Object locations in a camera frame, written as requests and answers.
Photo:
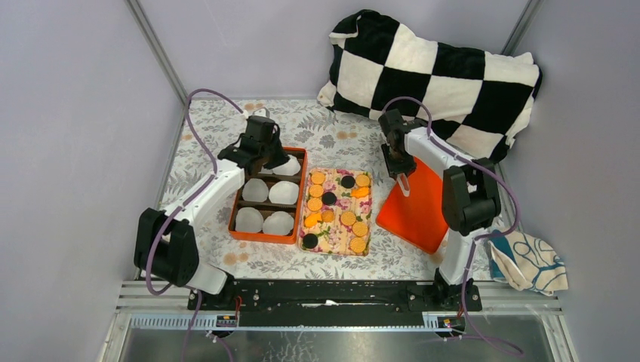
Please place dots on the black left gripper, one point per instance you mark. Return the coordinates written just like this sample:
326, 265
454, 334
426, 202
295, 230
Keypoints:
281, 157

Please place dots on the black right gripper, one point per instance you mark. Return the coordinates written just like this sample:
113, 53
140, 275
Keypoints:
408, 167

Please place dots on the orange box lid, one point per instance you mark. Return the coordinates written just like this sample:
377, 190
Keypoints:
418, 217

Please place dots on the orange cookie box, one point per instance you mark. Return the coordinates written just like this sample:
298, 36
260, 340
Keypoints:
267, 207

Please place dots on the black sandwich cookie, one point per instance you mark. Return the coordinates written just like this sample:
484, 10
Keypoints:
329, 198
309, 241
347, 181

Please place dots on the floral cookie tray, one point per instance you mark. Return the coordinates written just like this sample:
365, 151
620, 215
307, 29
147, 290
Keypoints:
333, 237

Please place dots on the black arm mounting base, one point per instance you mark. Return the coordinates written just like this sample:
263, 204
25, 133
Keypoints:
324, 303

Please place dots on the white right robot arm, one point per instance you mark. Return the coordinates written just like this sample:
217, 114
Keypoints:
470, 197

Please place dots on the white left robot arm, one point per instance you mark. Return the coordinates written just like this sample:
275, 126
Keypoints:
166, 244

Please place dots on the round golden biscuit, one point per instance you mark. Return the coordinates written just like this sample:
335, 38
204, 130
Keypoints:
360, 229
328, 216
357, 245
348, 218
314, 204
363, 180
316, 191
318, 178

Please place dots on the orange jam cookie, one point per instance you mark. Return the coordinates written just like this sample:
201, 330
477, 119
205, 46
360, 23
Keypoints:
360, 192
311, 220

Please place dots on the floral table mat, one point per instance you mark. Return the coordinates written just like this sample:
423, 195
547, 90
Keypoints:
330, 140

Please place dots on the black white checkered blanket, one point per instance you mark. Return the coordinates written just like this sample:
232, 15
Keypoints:
476, 100

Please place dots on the white blue patterned cloth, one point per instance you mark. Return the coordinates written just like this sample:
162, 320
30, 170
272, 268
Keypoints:
527, 263

